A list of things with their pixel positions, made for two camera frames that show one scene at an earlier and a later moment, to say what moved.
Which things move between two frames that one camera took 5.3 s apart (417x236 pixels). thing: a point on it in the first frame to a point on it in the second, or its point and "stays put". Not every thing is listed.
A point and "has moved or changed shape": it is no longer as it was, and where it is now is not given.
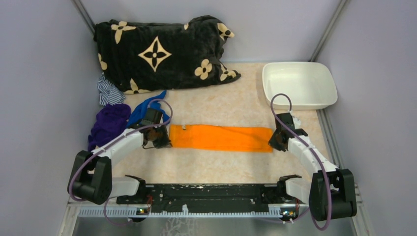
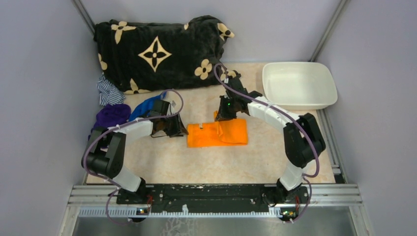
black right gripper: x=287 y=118 to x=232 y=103
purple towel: x=111 y=120 stays put
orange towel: x=220 y=137 has moved or changed shape
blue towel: x=138 y=112 stays put
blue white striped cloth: x=108 y=93 stays put
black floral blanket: x=138 y=57 stays put
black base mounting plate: x=211 y=198 stays put
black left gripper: x=165 y=142 to x=179 y=129
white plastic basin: x=310 y=84 stays put
